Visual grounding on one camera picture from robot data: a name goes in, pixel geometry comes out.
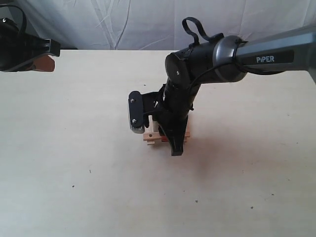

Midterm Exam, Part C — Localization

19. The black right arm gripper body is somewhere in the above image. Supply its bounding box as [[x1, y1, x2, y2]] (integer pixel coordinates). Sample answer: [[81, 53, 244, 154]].
[[142, 82, 195, 156]]

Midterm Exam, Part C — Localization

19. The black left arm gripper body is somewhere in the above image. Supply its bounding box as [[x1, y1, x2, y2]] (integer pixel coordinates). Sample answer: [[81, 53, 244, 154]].
[[0, 4, 61, 72]]

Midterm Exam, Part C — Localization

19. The wood stick with magnets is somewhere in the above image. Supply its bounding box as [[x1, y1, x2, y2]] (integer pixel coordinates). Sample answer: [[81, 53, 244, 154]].
[[143, 131, 191, 147]]

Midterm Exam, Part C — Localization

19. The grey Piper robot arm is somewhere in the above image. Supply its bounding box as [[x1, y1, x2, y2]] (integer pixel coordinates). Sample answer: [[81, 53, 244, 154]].
[[0, 0, 316, 156]]

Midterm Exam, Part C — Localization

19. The horizontal grained wood stick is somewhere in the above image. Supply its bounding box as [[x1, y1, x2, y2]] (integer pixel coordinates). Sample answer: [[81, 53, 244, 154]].
[[149, 116, 159, 133]]

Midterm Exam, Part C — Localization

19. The white backdrop cloth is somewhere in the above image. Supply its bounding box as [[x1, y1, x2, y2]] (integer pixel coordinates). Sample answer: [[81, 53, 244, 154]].
[[0, 0, 316, 50]]

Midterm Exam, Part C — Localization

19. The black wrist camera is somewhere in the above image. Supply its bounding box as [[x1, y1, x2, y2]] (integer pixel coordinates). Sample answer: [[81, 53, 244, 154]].
[[128, 91, 145, 134]]

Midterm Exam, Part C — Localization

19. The black cable with strap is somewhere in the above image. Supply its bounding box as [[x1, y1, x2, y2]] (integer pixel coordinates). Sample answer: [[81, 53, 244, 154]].
[[181, 16, 250, 82]]

